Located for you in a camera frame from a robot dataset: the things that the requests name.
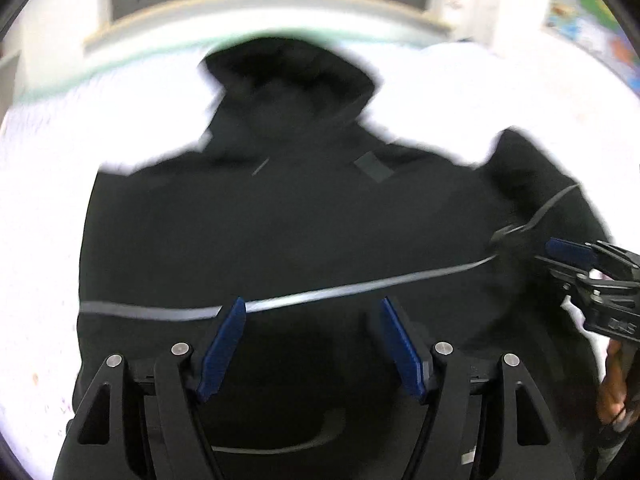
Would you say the floral quilted bedspread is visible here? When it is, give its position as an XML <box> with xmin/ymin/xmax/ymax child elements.
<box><xmin>1</xmin><ymin>32</ymin><xmax>639</xmax><ymax>479</ymax></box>

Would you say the person's right hand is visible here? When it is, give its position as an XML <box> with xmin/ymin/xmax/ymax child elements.
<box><xmin>597</xmin><ymin>339</ymin><xmax>627</xmax><ymax>425</ymax></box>

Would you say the black hooded jacket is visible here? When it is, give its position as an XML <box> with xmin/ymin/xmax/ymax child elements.
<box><xmin>72</xmin><ymin>39</ymin><xmax>605</xmax><ymax>479</ymax></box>

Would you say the wall map poster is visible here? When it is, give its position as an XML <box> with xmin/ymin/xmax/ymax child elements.
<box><xmin>546</xmin><ymin>0</ymin><xmax>639</xmax><ymax>94</ymax></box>

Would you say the wooden window sill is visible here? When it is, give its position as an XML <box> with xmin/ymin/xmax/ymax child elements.
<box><xmin>84</xmin><ymin>0</ymin><xmax>452</xmax><ymax>52</ymax></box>

